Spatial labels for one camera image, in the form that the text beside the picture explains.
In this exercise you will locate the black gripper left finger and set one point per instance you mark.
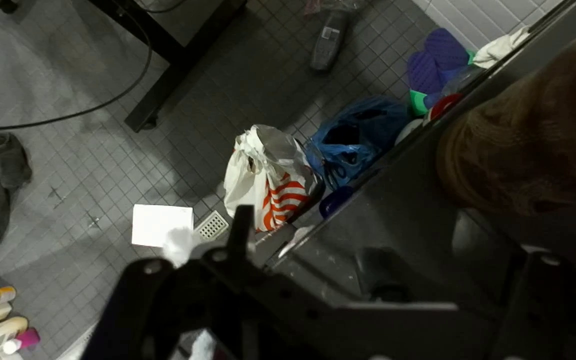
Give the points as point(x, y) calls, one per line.
point(138, 301)

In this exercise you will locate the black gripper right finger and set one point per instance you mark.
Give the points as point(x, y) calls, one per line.
point(540, 306)

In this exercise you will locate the white floor drain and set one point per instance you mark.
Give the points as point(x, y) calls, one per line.
point(210, 225)

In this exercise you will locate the green container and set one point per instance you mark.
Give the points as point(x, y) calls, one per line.
point(418, 103)

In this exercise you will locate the black table frame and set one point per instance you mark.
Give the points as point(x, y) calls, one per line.
point(168, 47)

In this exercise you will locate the white orange plastic bag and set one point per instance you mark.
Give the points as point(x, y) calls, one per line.
point(265, 173)

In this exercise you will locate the blue plastic bag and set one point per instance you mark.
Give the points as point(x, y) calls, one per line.
point(354, 142)

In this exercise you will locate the white paper sheet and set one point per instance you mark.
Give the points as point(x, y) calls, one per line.
point(160, 225)

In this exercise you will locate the blue cap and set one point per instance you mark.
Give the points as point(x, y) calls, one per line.
point(334, 200)

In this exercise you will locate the grey shoe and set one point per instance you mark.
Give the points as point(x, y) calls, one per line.
point(329, 43)

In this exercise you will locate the purple cloth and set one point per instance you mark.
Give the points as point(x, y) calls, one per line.
point(438, 61)

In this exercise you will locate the red container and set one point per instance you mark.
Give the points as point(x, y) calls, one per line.
point(446, 104)

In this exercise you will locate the white cloth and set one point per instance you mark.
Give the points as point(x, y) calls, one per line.
point(500, 48)

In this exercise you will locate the pink capped bottle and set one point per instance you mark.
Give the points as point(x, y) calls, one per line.
point(25, 340)

